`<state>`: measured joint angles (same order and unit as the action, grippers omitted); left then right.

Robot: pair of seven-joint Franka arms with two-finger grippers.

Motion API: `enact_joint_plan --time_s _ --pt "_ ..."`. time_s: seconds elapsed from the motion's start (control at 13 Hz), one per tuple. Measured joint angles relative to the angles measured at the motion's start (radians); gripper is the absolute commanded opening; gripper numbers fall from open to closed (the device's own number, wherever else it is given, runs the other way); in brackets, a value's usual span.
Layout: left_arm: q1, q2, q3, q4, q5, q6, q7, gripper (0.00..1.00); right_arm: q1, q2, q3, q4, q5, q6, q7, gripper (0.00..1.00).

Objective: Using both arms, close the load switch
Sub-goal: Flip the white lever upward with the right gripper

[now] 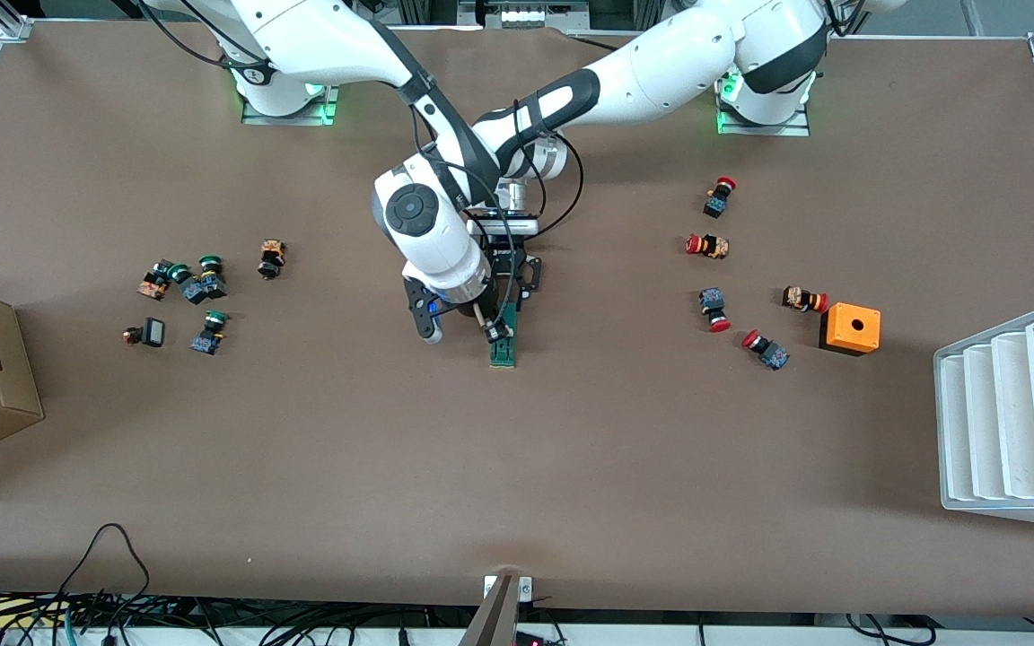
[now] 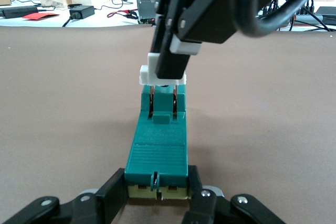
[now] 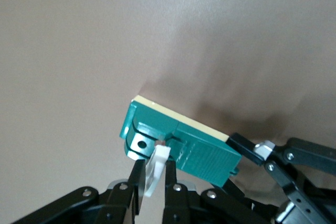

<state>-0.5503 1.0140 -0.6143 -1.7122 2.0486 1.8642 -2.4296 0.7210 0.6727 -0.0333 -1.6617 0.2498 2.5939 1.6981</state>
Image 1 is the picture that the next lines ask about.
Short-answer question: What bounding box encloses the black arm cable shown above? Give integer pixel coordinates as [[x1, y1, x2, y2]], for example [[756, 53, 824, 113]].
[[513, 97, 586, 240], [142, 0, 518, 310]]

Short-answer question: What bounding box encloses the red mushroom button orange base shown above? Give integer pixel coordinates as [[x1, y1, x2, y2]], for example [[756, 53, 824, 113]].
[[782, 285, 830, 315], [685, 233, 732, 262]]

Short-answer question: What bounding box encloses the black looped cable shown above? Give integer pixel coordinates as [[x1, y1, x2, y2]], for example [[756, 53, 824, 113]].
[[48, 522, 153, 620]]

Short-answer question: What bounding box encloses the small red button black housing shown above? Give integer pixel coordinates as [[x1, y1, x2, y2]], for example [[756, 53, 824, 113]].
[[121, 316, 167, 350]]

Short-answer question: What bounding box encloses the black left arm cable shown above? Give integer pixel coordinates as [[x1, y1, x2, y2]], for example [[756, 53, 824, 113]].
[[513, 97, 586, 240]]

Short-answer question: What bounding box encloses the green push button orange base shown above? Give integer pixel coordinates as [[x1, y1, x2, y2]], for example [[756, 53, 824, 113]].
[[137, 258, 192, 302]]

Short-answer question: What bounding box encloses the green push button blue base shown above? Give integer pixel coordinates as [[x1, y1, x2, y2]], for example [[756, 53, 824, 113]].
[[197, 255, 230, 301], [189, 309, 232, 357]]

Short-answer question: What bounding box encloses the tangled black cable bundle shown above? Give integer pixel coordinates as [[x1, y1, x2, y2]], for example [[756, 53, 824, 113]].
[[0, 588, 482, 646]]

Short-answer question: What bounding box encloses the orange button enclosure box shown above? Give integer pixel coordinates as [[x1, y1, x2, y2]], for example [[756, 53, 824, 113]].
[[819, 301, 883, 358]]

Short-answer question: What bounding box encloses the metal camera mast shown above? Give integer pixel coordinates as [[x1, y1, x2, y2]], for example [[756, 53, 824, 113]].
[[458, 574, 520, 646]]

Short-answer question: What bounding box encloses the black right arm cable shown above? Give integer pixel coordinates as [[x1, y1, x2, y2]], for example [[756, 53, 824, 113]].
[[142, 0, 518, 310]]

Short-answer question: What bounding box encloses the white tiered rack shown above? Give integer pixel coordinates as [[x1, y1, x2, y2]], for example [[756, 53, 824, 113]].
[[933, 298, 1034, 533]]

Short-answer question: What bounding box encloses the yellow flat object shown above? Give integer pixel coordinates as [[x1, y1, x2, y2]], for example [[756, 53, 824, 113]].
[[0, 598, 69, 629]]

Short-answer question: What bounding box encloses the green load switch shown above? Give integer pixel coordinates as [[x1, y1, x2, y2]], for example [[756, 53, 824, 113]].
[[489, 303, 519, 370]]

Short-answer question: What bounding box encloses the black push button orange base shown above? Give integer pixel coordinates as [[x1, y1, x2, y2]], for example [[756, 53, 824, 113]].
[[257, 238, 289, 281]]

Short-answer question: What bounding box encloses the red mushroom button blue base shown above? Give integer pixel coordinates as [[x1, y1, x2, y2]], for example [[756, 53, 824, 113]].
[[740, 328, 791, 372], [703, 176, 738, 220], [698, 286, 732, 334]]

